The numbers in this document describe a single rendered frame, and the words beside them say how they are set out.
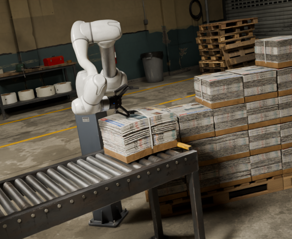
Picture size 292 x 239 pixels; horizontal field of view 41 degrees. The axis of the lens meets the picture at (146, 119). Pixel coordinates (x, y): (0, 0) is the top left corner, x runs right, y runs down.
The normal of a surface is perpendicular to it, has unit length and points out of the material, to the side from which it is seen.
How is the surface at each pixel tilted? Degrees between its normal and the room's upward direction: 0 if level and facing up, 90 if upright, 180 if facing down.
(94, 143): 90
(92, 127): 90
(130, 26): 90
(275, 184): 90
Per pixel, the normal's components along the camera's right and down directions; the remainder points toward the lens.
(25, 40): 0.54, 0.14
